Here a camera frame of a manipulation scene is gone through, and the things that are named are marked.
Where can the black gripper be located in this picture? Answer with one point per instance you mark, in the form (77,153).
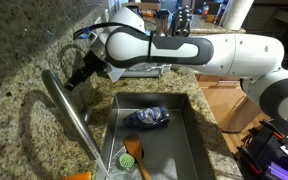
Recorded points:
(94,63)

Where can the steel gooseneck tap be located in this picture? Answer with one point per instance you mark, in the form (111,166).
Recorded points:
(67,110)

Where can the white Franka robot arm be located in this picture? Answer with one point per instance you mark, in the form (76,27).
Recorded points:
(217,53)

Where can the wooden spoon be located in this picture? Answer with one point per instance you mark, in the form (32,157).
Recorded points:
(134,145)

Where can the green round scrubber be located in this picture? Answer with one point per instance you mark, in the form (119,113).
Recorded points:
(126,161)

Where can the orange sponge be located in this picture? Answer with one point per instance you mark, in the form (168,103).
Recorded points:
(79,176)

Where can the brown cardboard box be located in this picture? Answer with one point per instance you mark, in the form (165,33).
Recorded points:
(149,5)

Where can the black knife block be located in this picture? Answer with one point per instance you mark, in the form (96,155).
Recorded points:
(180,20)

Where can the stainless steel sink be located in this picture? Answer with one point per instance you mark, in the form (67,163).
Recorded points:
(170,153)

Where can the wooden drawer cabinet front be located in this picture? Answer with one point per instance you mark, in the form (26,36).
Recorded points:
(227,103)

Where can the white paper towel roll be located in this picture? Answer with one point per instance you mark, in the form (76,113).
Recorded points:
(235,13)

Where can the black equipment cart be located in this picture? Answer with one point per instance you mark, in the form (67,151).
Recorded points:
(274,153)

